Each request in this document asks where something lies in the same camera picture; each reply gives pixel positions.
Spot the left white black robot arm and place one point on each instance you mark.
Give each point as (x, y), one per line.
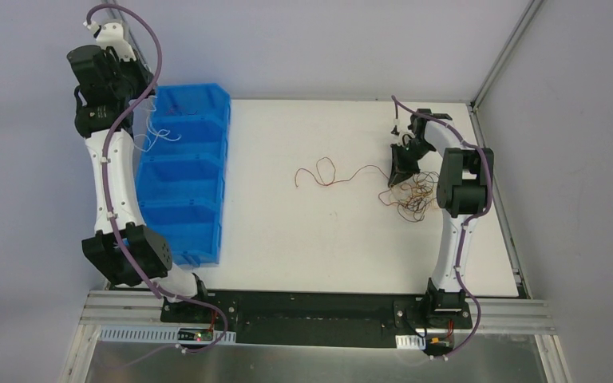
(122, 248)

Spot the right corner aluminium post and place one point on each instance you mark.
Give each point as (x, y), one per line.
(528, 16)

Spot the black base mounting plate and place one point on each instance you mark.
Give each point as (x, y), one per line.
(317, 319)

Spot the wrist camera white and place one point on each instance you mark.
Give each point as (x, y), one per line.
(397, 127)
(113, 34)

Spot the white slotted cable duct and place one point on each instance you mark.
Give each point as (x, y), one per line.
(166, 335)

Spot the blue plastic bin row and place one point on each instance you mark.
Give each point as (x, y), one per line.
(180, 180)

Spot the aluminium frame rail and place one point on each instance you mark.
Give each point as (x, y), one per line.
(140, 308)

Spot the corner aluminium post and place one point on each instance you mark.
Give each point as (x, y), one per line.
(528, 16)
(131, 41)

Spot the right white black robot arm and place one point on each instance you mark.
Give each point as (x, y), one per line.
(463, 193)

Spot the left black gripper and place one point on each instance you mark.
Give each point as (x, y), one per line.
(140, 77)

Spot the left corner aluminium post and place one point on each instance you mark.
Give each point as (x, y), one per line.
(131, 41)

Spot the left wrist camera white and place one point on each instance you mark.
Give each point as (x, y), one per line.
(113, 34)

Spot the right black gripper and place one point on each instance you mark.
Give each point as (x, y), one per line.
(409, 155)

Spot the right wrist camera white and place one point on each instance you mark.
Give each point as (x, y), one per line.
(397, 127)

